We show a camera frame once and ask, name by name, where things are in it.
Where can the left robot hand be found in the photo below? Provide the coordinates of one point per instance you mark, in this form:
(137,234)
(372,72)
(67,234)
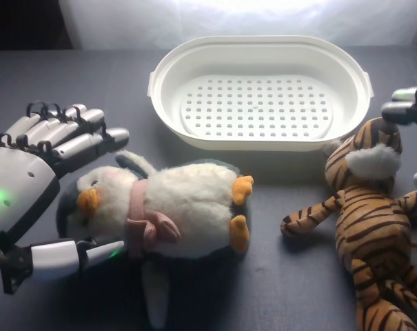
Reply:
(18,186)

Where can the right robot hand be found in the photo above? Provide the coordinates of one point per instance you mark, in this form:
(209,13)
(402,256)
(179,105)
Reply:
(399,112)

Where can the plush tiger toy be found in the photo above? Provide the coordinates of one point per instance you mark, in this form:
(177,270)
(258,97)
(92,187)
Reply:
(366,234)

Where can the plush penguin toy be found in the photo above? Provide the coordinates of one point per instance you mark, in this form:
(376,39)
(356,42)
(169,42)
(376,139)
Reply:
(187,200)

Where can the white plastic tray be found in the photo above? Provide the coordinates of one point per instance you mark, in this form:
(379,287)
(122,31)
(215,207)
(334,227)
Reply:
(256,62)

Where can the white backdrop sheet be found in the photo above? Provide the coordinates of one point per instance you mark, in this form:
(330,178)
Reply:
(229,20)

